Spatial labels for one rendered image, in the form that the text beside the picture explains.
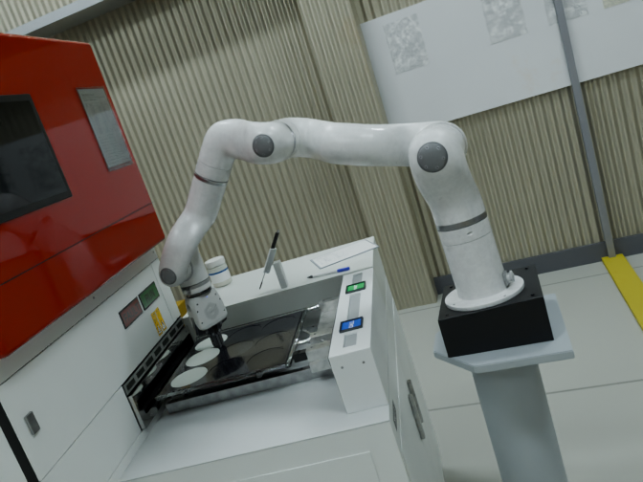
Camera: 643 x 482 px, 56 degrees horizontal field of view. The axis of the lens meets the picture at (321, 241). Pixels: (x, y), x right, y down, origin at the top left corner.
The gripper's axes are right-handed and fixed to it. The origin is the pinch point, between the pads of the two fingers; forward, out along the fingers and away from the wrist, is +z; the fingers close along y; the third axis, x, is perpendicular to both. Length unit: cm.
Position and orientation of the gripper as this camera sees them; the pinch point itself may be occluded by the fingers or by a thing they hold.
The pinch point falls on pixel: (216, 339)
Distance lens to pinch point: 177.8
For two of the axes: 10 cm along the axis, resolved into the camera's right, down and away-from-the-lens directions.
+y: 6.3, -3.7, 6.8
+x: -7.2, 0.7, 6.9
